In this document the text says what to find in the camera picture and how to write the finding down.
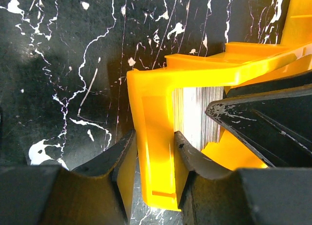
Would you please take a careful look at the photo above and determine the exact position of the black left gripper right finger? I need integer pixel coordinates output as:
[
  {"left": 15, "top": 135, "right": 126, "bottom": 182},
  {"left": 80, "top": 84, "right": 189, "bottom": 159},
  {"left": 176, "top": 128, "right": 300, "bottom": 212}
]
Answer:
[{"left": 174, "top": 131, "right": 312, "bottom": 225}]

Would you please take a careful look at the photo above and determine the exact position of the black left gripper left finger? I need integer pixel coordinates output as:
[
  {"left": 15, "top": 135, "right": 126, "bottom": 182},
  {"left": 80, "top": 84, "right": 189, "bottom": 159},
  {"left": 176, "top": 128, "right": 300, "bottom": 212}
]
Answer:
[{"left": 0, "top": 130, "right": 137, "bottom": 225}]

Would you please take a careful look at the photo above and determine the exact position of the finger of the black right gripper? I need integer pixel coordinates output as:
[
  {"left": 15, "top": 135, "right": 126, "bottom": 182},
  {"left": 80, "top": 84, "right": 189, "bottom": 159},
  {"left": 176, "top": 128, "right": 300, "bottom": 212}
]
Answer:
[
  {"left": 205, "top": 84, "right": 312, "bottom": 167},
  {"left": 224, "top": 70, "right": 312, "bottom": 98}
]

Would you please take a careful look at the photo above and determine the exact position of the small orange card bin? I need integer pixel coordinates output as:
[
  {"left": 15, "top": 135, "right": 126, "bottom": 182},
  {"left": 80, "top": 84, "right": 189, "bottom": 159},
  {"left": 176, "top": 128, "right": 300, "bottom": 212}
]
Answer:
[{"left": 127, "top": 42, "right": 312, "bottom": 211}]

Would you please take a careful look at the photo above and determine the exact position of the black marble pattern mat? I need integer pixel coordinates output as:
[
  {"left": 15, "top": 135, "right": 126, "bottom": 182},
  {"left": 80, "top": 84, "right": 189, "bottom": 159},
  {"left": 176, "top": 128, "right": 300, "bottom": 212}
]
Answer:
[{"left": 0, "top": 0, "right": 293, "bottom": 225}]

